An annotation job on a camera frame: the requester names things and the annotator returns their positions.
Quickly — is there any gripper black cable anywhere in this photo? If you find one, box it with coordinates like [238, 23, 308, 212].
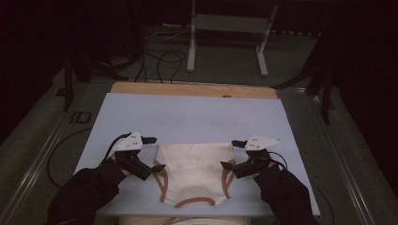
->
[268, 150, 336, 225]
[99, 132, 132, 167]

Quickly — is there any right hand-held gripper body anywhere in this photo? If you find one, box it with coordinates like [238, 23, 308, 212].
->
[232, 134, 282, 180]

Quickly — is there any black floor plate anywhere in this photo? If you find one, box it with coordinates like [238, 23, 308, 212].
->
[69, 110, 93, 125]

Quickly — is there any cream baby bodysuit brown trim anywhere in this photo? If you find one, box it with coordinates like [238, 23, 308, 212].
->
[153, 142, 237, 209]

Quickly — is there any white metal stand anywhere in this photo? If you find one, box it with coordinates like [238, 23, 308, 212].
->
[186, 0, 279, 78]

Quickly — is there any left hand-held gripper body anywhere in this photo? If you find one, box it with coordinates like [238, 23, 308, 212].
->
[109, 130, 155, 182]

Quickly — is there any wooden table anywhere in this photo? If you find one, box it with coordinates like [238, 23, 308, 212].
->
[110, 82, 279, 100]

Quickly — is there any person's right hand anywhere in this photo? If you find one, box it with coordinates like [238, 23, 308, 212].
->
[264, 158, 282, 173]

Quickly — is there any metal floor rail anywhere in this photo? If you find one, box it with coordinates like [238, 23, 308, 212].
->
[275, 87, 377, 225]
[0, 82, 92, 225]

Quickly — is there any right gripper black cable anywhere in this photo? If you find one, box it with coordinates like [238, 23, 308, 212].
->
[268, 150, 336, 225]

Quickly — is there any white floor cable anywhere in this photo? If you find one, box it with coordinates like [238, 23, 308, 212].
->
[145, 27, 191, 44]

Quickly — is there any person's light clothing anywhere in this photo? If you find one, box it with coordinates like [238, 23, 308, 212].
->
[119, 216, 252, 225]

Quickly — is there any light blue table mat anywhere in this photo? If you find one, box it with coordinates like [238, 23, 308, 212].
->
[74, 92, 321, 218]

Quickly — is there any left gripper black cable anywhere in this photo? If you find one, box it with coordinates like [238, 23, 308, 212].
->
[99, 132, 132, 167]

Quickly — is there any black tripod stand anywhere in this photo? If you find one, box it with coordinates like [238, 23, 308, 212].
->
[271, 31, 336, 126]
[55, 46, 130, 113]

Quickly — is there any black looped floor cable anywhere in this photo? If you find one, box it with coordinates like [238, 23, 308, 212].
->
[155, 51, 188, 84]

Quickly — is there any long black floor cable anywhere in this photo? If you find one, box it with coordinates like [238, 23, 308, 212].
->
[46, 126, 94, 190]

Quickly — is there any person's left hand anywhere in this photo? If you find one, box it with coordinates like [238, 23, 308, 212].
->
[110, 153, 133, 178]

